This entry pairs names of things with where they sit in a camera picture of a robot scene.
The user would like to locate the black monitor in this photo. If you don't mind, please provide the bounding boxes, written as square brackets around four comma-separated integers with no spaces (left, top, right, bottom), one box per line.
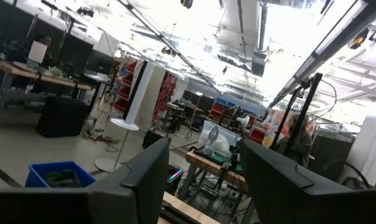
[85,49,114,76]

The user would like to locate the workbench with grey legs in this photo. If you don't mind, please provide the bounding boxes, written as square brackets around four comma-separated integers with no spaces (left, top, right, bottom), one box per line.
[178,148,250,215]

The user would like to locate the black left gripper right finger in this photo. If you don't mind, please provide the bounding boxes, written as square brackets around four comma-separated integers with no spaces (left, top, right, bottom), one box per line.
[239,138,376,224]

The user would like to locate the dark grey cabinet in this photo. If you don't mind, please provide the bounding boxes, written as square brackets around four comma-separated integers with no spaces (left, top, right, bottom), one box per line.
[308,129,355,183]

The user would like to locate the amber ceiling lamp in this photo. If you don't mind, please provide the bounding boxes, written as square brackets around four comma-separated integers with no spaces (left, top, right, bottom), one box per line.
[349,27,370,50]

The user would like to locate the small black floor box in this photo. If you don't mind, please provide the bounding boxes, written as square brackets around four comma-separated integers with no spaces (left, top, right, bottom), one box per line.
[142,129,172,149]

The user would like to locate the large black cabinet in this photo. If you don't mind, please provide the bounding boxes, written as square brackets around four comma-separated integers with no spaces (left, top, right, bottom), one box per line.
[35,96,91,139]

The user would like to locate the red storage bin rack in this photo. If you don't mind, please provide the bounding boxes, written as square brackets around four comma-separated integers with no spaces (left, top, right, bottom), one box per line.
[209,101,239,123]

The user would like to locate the shelf with red bins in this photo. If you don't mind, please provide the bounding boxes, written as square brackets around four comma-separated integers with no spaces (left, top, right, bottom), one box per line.
[112,58,139,113]
[152,70,178,125]

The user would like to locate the dark crumpled cloth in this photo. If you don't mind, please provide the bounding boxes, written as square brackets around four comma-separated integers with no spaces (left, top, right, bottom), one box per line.
[44,169,83,188]

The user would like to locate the long wooden workbench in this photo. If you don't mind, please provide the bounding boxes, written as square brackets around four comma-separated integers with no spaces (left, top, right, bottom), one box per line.
[0,54,93,127]

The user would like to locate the long ceiling light fixture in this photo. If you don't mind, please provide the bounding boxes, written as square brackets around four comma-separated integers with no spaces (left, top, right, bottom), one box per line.
[268,0,376,108]

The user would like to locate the grey ceiling duct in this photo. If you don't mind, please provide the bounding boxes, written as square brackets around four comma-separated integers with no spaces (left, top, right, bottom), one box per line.
[251,1,270,77]

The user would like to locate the white box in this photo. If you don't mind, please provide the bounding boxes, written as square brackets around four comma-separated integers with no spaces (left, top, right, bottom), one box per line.
[27,40,48,65]

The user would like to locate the black monitors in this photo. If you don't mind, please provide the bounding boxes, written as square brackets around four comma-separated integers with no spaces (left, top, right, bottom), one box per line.
[180,89,216,113]

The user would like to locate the white plastic bag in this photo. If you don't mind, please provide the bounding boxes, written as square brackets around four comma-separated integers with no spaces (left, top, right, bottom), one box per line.
[201,133,231,156]

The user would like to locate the blue plastic bin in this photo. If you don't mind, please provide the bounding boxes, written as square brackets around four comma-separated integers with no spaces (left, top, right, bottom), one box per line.
[25,160,97,189]

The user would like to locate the person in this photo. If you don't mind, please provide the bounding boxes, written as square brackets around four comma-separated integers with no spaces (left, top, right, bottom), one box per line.
[273,112,313,168]

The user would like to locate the white desk lamp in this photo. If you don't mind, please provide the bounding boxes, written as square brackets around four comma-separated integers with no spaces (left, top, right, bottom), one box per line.
[236,114,251,129]

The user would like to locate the white panel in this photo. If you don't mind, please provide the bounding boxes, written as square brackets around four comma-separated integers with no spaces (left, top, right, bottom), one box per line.
[338,102,376,187]

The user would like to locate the clear plastic storage box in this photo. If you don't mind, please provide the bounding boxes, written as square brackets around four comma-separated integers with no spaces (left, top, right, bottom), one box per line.
[198,120,242,158]

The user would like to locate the black metal upright posts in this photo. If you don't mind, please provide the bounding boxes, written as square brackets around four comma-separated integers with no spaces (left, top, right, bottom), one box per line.
[269,72,324,156]

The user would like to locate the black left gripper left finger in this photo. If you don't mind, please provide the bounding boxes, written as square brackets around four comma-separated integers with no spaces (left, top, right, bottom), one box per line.
[0,138,170,224]

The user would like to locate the white round base floor stand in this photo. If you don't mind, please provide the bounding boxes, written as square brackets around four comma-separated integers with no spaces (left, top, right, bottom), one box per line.
[94,60,157,174]

